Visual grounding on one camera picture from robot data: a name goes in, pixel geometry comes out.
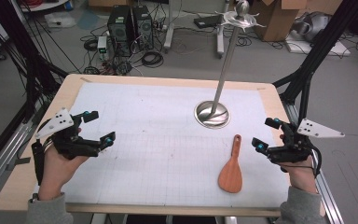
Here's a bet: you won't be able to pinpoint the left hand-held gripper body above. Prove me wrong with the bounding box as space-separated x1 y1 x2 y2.
35 107 103 161

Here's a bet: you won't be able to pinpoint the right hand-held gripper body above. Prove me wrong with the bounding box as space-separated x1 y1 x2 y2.
266 118 346 165

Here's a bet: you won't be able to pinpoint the wooden rice spatula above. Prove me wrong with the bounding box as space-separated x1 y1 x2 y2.
217 133 243 194

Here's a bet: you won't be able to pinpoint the metal utensil stand with hooks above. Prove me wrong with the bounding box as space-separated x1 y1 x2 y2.
193 0 267 130

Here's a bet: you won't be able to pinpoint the person's right hand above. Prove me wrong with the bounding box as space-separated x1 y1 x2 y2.
279 133 320 194

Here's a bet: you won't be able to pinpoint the person's left hand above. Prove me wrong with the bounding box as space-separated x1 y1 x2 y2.
38 126 90 201

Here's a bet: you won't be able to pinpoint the white grid mat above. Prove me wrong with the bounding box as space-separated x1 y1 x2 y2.
32 81 290 208

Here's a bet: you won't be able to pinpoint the small white power unit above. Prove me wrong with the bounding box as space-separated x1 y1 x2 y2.
96 35 109 61

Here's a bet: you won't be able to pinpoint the black computer tower green lights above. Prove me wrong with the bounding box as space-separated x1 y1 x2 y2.
106 5 135 58

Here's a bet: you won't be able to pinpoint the white flat board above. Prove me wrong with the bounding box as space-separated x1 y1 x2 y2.
284 33 352 58

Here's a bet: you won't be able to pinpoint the white stand leg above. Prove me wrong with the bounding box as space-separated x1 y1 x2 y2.
215 11 226 59
163 0 175 54

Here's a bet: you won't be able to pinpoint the large open cardboard box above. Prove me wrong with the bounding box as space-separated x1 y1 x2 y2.
249 0 310 43

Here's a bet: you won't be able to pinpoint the grey white helmet device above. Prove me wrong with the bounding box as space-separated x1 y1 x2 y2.
291 11 333 43

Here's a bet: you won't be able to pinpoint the flat black box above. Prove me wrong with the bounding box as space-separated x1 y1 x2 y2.
193 14 224 30

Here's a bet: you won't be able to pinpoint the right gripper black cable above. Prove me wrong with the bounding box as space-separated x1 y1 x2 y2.
310 145 324 179

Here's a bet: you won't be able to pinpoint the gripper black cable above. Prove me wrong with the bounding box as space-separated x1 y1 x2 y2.
310 145 324 179
31 138 45 187

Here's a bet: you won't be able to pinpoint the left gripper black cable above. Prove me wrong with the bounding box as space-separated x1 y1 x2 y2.
31 138 45 187

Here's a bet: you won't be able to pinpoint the aluminium rail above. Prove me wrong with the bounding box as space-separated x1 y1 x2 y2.
283 100 345 224
0 102 45 203

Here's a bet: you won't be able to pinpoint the black frame with cables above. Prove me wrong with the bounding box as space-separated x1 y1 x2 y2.
0 0 70 123

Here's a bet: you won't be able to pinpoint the coiled black cable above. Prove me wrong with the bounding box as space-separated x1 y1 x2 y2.
141 50 165 69

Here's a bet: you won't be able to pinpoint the black frame strut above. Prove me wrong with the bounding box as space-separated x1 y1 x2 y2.
272 0 358 125

